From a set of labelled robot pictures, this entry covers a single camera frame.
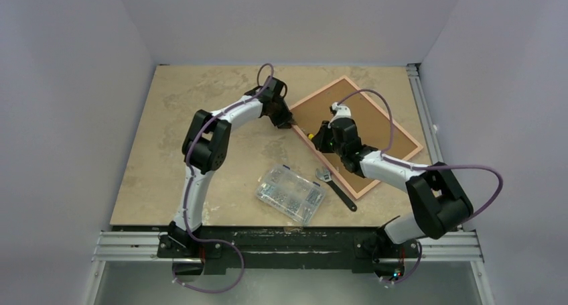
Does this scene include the aluminium rail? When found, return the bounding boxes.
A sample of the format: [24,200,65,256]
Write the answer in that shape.
[406,64,443,164]
[92,228,483,262]

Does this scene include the aluminium rail front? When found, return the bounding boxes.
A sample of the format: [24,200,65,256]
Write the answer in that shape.
[92,228,483,262]

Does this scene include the clear screw organizer box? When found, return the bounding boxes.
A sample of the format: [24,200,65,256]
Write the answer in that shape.
[255,165,326,227]

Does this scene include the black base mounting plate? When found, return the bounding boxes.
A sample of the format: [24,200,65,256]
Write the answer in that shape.
[111,225,462,276]

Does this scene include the adjustable wrench black handle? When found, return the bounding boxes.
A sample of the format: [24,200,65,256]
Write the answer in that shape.
[315,168,358,212]

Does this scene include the pink picture frame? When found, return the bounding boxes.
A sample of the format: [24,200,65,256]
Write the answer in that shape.
[290,76,424,199]

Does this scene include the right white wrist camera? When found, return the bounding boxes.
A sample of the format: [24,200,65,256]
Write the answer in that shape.
[330,102,352,123]

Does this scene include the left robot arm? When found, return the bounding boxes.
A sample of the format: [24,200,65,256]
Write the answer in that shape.
[166,77,295,257]

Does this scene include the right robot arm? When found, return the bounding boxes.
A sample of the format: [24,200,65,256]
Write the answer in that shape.
[308,118,474,256]

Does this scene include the aluminium rail right side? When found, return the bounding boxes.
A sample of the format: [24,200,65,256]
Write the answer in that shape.
[406,64,443,164]

